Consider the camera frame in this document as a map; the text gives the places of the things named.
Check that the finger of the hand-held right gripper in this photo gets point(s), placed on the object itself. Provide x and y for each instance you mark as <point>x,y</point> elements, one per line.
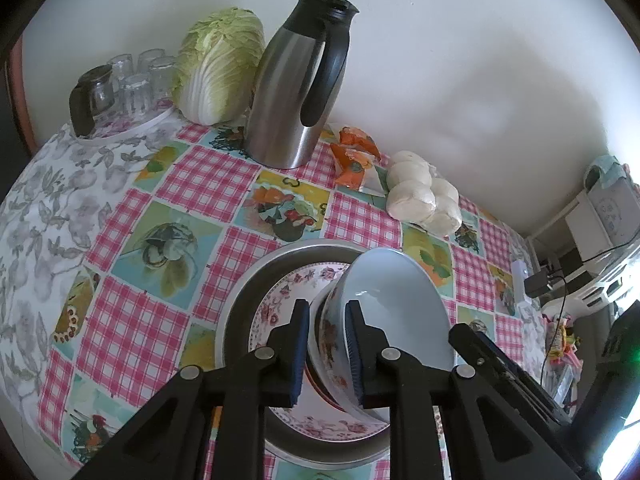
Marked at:
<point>495,360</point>

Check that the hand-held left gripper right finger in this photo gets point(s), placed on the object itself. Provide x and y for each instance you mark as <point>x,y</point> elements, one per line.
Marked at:
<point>352,355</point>

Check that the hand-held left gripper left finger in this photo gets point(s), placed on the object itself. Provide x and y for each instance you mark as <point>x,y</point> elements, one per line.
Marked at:
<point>300,355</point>

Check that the oval pink floral plate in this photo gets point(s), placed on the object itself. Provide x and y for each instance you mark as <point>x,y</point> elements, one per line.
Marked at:
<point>280,300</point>

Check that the light blue floral bowl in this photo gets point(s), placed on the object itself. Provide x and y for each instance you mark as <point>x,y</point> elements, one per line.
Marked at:
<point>395,305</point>

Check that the large stainless steel basin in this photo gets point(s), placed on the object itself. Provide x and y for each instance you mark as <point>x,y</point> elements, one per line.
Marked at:
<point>240,300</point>

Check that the colourful snack packet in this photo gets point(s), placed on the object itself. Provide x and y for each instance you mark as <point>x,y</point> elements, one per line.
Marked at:
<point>562,337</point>

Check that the white shelf rack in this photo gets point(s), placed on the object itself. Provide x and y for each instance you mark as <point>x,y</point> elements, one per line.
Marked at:
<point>600,290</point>

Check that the black power adapter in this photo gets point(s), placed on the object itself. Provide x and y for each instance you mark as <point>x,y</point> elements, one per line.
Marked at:
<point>539,284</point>

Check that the white power strip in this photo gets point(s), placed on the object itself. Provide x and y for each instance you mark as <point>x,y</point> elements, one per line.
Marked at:
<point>520,275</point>

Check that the white printed box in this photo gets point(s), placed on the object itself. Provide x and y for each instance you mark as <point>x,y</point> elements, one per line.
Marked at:
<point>612,210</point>

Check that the bag of white steamed buns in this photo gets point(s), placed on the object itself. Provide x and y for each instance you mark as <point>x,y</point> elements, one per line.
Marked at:
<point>420,195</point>

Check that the orange snack packet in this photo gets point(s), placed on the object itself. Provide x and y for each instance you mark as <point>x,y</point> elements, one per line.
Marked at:
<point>360,140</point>
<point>355,170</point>

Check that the teal cloth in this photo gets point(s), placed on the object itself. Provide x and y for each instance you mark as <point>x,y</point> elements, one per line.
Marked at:
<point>605,170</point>

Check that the pink checkered printed tablecloth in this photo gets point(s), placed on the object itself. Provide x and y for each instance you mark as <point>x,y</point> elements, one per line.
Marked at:
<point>200,175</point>

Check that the stainless steel thermos jug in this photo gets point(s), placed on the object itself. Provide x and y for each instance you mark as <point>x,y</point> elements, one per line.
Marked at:
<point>285,110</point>

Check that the white floral tray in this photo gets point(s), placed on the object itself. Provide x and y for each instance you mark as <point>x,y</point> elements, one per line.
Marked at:
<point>135,127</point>

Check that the grey floral tablecloth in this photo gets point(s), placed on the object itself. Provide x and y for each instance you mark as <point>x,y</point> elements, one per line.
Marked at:
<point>50,200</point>

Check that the napa cabbage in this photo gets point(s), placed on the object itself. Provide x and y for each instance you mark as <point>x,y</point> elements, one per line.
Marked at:
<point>215,70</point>

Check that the clear drinking glass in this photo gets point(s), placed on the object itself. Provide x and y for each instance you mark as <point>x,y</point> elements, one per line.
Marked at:
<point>136,95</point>
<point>162,77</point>
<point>151,60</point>
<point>120,72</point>

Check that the glass jars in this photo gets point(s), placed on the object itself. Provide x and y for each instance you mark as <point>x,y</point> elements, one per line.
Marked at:
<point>82,105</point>

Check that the red frame bar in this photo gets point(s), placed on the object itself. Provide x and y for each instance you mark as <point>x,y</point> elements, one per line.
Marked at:
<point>21,95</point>

